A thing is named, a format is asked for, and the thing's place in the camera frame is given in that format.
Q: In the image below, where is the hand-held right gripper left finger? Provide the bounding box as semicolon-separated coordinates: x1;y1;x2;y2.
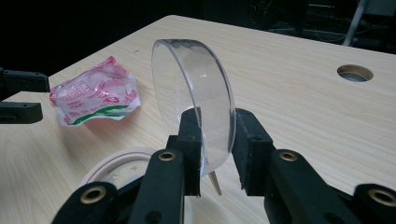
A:
127;106;204;224

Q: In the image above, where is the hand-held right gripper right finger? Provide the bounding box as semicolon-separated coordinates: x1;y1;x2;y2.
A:
232;107;362;224

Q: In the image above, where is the clear jar with beige rim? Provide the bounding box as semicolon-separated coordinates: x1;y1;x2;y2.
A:
79;146;194;224

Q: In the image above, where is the pink white plastic bag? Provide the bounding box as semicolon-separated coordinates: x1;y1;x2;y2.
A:
49;55;142;127

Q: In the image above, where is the clear round hinged lid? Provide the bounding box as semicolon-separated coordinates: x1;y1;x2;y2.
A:
150;38;237;197

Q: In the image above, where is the white table leg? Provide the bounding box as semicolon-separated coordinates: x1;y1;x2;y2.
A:
341;0;369;48

